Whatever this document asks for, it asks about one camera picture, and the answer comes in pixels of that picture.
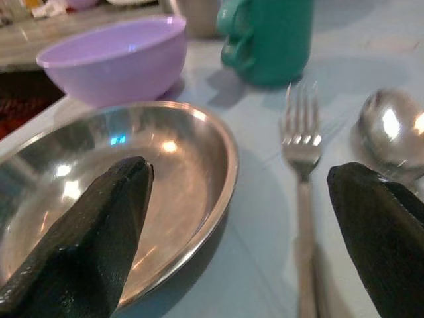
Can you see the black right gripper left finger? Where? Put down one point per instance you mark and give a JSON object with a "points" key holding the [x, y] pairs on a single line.
{"points": [[86, 245]]}

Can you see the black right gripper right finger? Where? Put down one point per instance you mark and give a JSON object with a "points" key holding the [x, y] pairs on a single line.
{"points": [[381, 238]]}

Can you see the stainless steel spoon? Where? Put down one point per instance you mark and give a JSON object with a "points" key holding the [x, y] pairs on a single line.
{"points": [[391, 129]]}

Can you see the stainless steel plate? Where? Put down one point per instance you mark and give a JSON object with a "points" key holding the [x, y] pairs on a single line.
{"points": [[185, 185]]}

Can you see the grey metal cup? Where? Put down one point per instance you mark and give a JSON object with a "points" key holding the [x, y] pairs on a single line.
{"points": [[195, 16]]}

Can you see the stainless steel fork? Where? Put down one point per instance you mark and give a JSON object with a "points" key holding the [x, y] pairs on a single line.
{"points": [[303, 172]]}

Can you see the small purple bowl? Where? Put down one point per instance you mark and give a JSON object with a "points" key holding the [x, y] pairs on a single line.
{"points": [[81, 2]]}

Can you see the purple plastic bowl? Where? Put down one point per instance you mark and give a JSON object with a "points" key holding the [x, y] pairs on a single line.
{"points": [[112, 63]]}

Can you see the green plastic mug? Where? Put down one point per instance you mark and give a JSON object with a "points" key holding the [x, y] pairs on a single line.
{"points": [[268, 39]]}

